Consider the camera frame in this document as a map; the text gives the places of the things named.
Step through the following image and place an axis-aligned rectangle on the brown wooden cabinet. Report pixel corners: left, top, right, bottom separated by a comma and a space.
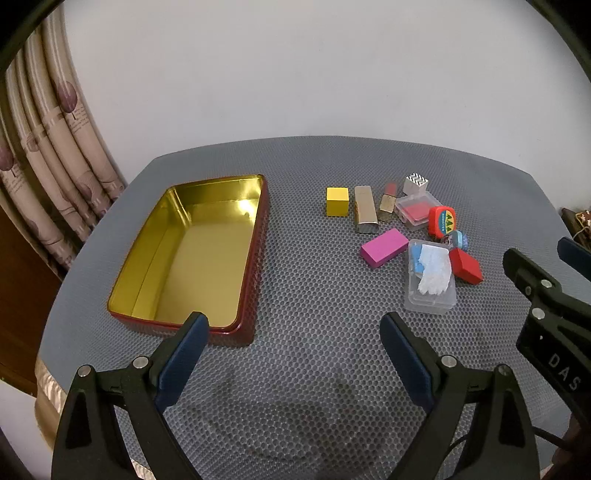
0, 198, 63, 393

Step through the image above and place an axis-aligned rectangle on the red wooden block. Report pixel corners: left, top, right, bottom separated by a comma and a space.
449, 248, 484, 284

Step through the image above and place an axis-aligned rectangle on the black white zigzag cube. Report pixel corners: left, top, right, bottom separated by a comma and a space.
403, 173, 429, 197

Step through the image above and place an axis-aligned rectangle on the pink wooden block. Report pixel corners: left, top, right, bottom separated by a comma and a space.
360, 227, 410, 268

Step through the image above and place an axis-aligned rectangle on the clear box with white contents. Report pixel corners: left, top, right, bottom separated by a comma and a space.
404, 239, 458, 315

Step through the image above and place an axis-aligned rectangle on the brown patterned box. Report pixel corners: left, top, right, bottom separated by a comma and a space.
561, 208, 591, 250

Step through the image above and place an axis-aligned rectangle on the clear box with red pad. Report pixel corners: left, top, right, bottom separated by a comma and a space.
394, 193, 440, 230

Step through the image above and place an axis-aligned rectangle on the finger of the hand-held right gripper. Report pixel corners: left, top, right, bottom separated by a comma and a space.
557, 237, 591, 278
502, 248, 561, 324

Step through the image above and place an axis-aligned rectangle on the yellow wooden cube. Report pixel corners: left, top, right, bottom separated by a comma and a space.
326, 186, 350, 216

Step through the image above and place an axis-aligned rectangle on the red tin box gold inside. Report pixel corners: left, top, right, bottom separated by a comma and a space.
107, 174, 270, 346

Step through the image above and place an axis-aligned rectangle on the small blue tape roll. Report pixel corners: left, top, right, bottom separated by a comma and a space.
441, 231, 470, 252

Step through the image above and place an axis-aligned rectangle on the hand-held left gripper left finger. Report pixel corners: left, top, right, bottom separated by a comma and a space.
52, 311, 211, 480

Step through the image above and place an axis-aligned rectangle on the black cable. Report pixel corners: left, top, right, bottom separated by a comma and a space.
443, 427, 573, 462

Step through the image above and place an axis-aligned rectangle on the red tape measure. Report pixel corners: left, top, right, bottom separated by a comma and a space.
428, 206, 458, 240

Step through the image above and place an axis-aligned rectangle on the grey honeycomb mat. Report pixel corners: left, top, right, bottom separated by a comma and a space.
37, 135, 591, 480

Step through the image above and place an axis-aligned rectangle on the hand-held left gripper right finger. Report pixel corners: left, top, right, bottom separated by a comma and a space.
379, 311, 539, 480

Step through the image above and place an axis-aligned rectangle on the red and gold lipstick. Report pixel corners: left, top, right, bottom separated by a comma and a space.
379, 182, 399, 224

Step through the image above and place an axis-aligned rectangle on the beige patterned curtain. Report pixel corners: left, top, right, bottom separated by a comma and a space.
0, 9, 127, 278

